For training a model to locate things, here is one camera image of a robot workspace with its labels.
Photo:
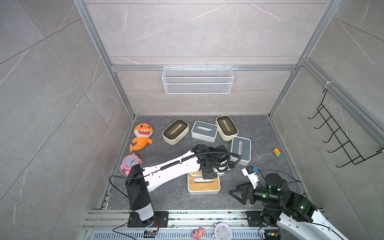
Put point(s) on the lilac alarm clock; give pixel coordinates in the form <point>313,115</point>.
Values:
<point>223,231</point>

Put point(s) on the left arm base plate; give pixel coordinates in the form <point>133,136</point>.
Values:
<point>160,219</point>

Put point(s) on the pink alarm clock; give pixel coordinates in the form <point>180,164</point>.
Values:
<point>128,162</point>

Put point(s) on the white tissue box grey lid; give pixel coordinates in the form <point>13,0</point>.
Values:
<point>204,131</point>

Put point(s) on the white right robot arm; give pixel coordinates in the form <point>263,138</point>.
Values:
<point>284,208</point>

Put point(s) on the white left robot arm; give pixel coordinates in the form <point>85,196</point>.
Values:
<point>141,181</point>

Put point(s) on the pink bear figurine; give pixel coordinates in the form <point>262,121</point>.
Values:
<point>198,233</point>

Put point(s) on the cream tissue box dark lid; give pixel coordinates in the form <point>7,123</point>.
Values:
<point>175,132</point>

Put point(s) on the white tissue box grey top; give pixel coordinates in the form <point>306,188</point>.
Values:
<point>242,147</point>

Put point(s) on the small green orange toy car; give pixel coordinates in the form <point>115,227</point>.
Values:
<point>277,152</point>

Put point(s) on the orange shark plush toy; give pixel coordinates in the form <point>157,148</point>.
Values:
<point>143,133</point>

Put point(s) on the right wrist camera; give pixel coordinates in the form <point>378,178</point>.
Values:
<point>251,173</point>

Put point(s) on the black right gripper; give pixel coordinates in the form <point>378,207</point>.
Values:
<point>244,191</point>

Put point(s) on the black wall hook rack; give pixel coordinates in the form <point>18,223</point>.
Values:
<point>354,157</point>

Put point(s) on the white wire mesh basket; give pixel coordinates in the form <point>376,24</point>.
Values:
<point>197,80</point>

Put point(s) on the cream tissue box brown lid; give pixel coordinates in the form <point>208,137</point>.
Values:
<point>226,128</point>

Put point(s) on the white tissue box wooden lid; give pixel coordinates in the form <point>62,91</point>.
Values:
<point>199,186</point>

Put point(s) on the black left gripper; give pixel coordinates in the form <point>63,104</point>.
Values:
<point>213,176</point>

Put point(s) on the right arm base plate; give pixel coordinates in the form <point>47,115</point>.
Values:
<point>256,218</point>

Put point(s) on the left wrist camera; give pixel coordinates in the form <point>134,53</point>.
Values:
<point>223,168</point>

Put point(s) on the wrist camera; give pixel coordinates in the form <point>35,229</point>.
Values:
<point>223,168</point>
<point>251,173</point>

